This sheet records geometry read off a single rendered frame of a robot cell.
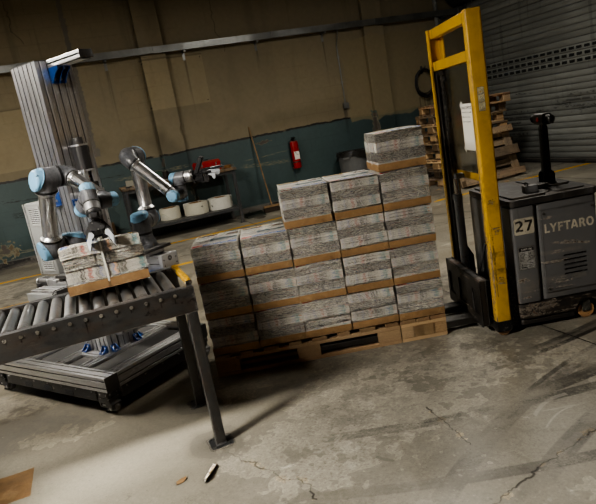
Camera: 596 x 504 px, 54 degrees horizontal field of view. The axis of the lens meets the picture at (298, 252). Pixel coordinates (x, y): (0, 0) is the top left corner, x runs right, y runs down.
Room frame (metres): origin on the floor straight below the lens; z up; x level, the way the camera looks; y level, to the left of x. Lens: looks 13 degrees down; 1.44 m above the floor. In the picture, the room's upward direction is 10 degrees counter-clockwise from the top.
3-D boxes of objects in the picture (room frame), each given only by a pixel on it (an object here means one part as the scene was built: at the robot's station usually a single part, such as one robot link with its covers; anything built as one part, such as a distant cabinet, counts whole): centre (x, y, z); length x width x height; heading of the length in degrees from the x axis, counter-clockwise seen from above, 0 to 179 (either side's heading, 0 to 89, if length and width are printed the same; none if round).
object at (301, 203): (3.56, -0.09, 0.95); 0.38 x 0.29 x 0.23; 2
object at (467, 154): (3.58, -1.14, 1.28); 0.57 x 0.01 x 0.65; 1
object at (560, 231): (3.59, -1.49, 0.40); 0.69 x 0.55 x 0.80; 1
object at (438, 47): (3.91, -1.11, 0.97); 0.09 x 0.09 x 1.75; 1
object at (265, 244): (3.56, 0.04, 0.42); 1.17 x 0.39 x 0.83; 91
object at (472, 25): (3.25, -1.12, 0.97); 0.09 x 0.09 x 1.75; 1
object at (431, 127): (9.63, -3.02, 0.65); 1.33 x 0.94 x 1.30; 113
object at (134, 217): (3.76, 0.97, 0.98); 0.13 x 0.12 x 0.14; 170
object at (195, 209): (9.45, 1.70, 0.55); 1.80 x 0.70 x 1.09; 109
